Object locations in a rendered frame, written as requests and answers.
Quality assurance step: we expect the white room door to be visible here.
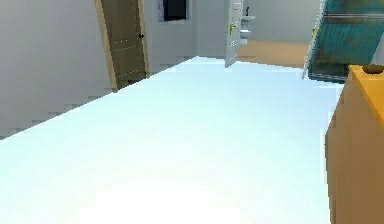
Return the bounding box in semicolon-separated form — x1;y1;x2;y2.
224;0;245;69

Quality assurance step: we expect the white toilet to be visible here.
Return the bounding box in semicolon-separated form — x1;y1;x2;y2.
238;29;252;47

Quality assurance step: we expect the brown room door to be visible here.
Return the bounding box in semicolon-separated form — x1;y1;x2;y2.
94;0;151;92

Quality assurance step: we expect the orange wooden cabinet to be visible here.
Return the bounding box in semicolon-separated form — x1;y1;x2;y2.
325;64;384;224

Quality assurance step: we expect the brown round object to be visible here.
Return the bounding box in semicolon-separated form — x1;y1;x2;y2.
362;64;384;75

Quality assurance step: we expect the white wall sink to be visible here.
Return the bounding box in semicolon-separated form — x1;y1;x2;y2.
242;6;256;30

